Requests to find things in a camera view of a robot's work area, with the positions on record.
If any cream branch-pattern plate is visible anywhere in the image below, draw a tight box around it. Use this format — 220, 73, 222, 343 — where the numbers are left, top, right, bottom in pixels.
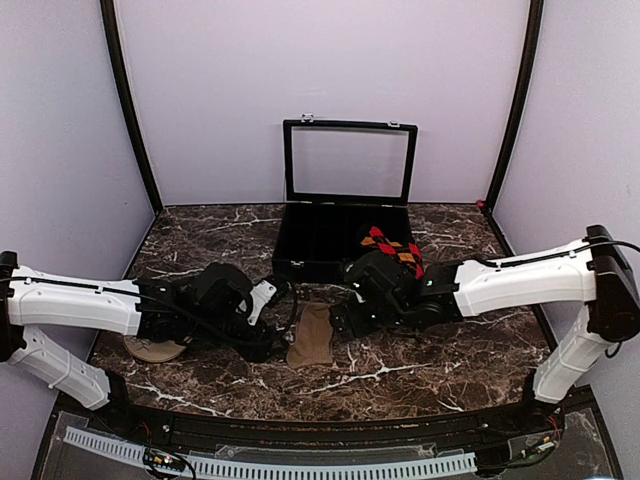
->
123, 336, 187, 364

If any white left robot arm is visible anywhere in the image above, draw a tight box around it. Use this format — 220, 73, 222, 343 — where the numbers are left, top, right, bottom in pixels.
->
1, 251, 298, 436

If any left black frame post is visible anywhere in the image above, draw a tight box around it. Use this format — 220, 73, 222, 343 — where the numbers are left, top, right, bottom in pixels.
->
100, 0, 164, 215

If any black glass-lid display case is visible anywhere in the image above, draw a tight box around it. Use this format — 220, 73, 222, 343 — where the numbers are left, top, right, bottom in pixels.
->
271, 115, 419, 284

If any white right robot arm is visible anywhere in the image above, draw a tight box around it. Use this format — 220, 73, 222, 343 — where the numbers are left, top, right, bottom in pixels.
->
329, 225, 639, 434

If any tan brown sock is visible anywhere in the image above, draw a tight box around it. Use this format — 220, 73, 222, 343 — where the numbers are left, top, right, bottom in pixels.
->
286, 302, 333, 369

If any right black frame post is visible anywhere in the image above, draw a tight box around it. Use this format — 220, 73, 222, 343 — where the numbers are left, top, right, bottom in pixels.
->
484, 0, 544, 216

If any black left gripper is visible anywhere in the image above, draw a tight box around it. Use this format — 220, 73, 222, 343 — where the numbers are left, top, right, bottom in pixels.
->
190, 312, 289, 364

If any white slotted cable duct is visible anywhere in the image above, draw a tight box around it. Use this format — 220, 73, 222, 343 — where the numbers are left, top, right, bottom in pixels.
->
63, 427, 478, 479

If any red orange argyle sock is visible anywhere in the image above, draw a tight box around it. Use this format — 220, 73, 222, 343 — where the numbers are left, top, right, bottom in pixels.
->
360, 226, 425, 280

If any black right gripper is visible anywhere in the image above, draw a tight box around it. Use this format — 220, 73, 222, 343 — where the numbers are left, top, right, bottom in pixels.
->
329, 296, 412, 342

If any black frame post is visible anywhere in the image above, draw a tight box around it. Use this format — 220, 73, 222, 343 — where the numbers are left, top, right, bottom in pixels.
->
100, 0, 164, 215
484, 0, 544, 216

